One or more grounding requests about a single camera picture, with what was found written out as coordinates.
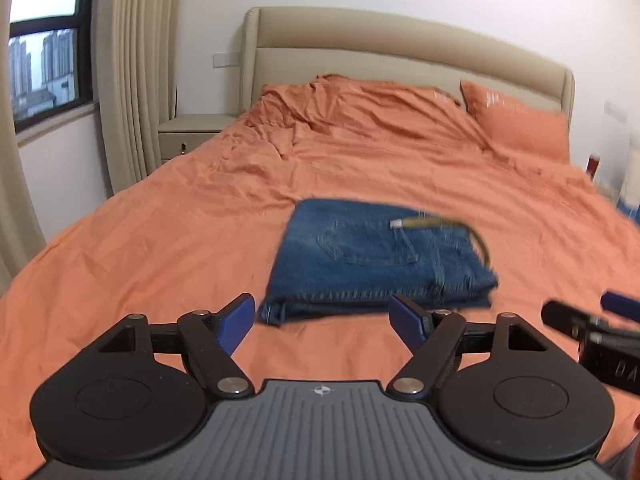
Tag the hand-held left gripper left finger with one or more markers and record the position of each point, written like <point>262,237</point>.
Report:
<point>235,325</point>

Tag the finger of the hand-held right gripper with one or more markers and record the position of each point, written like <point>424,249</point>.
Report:
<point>562,316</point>
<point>622,305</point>

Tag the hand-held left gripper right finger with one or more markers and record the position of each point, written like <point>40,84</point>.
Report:
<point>407,324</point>

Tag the blue denim pants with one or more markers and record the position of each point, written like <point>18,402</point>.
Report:
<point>360,260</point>

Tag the blue box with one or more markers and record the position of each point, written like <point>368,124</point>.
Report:
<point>630,210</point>

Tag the tan belt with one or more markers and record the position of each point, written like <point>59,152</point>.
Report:
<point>450,224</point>

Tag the orange duvet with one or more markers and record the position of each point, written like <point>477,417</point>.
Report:
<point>175,230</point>

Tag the white appliance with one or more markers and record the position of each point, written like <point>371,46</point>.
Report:
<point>632,165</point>

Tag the red bottle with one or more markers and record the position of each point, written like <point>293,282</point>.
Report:
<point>593,167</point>

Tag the beige nightstand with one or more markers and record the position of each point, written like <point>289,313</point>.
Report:
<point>195,132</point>

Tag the orange pillow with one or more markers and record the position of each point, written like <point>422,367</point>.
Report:
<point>520,120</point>

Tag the beige curtain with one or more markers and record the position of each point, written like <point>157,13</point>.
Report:
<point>17,200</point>
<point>135,75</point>

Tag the beige upholstered bed headboard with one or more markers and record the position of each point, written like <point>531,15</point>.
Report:
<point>400,45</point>

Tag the black framed window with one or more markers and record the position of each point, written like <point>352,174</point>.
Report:
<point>47,45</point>

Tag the white wall socket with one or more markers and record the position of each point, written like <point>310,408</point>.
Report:
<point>615,110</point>

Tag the white wall switch plate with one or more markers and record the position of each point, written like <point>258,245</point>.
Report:
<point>225,59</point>

